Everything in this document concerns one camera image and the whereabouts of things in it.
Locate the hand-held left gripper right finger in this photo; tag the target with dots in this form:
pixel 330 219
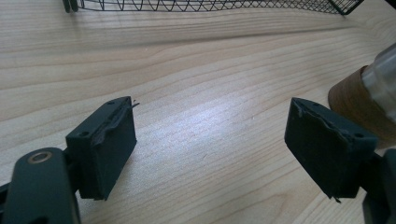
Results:
pixel 323 149

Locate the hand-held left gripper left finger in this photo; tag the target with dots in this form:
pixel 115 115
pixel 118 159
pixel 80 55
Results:
pixel 106 149

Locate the clear glass jar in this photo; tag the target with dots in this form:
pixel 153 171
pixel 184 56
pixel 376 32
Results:
pixel 382 77

